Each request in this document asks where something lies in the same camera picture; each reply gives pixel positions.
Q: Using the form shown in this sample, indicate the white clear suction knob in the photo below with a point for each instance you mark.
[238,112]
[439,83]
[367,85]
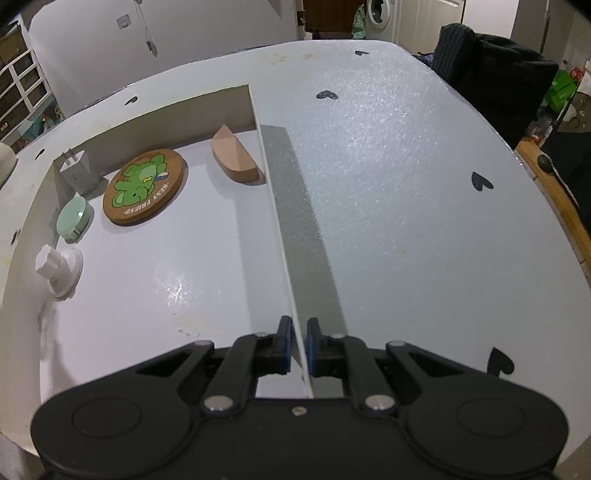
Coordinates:
[57,270]

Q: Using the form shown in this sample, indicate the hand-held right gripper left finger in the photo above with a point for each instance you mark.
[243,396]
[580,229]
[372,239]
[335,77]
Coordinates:
[286,344]

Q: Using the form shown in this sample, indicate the white frame shelf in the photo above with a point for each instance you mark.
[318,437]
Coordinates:
[21,87]

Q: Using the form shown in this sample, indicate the boat shaped wooden block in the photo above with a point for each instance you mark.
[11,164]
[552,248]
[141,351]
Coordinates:
[235,159]

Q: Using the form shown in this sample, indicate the round wooden coaster green print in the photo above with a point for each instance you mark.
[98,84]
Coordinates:
[144,187]

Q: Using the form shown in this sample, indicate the white washing machine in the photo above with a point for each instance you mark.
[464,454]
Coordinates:
[381,13]

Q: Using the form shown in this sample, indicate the wooden desk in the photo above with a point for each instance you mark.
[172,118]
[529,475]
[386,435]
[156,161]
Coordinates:
[558,203]

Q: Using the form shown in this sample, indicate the wall switch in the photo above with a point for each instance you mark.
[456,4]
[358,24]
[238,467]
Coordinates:
[123,21]

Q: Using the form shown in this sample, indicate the green box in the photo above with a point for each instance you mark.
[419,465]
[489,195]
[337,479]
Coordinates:
[561,90]

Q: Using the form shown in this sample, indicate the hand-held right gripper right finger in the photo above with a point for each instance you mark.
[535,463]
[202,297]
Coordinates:
[314,346]

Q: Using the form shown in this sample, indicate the black chair with dark cloth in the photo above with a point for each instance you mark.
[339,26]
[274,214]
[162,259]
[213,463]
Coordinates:
[494,78]

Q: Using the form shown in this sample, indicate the white cardboard box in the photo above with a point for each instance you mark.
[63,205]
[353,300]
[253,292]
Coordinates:
[184,258]

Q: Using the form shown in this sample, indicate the white kettle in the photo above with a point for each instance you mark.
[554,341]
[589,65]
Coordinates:
[7,164]

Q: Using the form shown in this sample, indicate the green plastic bag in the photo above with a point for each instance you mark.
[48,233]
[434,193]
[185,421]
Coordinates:
[359,22]

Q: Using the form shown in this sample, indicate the mint green round tape measure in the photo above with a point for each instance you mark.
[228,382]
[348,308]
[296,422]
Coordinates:
[71,217]

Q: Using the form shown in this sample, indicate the small black object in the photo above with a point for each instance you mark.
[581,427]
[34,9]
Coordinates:
[545,162]

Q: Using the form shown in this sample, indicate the grey plug adapter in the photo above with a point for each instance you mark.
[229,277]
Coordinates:
[76,173]

